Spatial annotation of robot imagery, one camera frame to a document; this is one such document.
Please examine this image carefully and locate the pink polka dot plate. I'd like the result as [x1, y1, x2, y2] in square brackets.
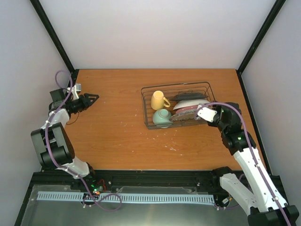
[176, 105, 198, 115]

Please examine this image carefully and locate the grey speckled plate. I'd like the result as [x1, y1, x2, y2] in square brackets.
[169, 110, 204, 121]

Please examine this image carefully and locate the white floral patterned plate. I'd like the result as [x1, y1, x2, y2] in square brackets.
[173, 99, 209, 110]

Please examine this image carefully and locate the striped brown dinner plate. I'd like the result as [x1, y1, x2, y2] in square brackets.
[171, 92, 208, 101]

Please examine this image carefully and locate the black wire dish rack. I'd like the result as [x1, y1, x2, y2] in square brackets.
[141, 81, 215, 129]

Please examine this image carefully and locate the light green ceramic bowl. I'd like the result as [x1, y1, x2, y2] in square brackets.
[152, 109, 173, 129]

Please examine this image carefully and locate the yellow ceramic mug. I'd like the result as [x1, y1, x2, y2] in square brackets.
[150, 90, 171, 110]

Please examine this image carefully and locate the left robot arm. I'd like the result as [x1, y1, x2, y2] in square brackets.
[31, 89, 99, 190]

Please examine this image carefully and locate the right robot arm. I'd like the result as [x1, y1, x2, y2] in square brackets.
[195, 102, 300, 226]

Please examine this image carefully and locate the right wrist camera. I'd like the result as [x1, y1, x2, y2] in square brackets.
[195, 105, 209, 122]

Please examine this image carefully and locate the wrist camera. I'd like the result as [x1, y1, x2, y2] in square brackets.
[195, 105, 209, 122]
[67, 83, 81, 100]

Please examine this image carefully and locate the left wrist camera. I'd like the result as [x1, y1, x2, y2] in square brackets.
[67, 83, 81, 100]

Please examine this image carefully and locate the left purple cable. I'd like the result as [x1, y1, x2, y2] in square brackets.
[44, 70, 123, 211]

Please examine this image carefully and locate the purple cable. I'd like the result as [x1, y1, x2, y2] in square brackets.
[44, 70, 123, 211]
[196, 101, 291, 226]

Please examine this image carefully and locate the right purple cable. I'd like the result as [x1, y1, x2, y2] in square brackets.
[196, 101, 291, 226]

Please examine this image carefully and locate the black aluminium frame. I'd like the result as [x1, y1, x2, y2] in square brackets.
[15, 0, 300, 226]

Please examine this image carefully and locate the light blue cable duct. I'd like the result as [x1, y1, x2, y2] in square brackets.
[37, 191, 214, 205]

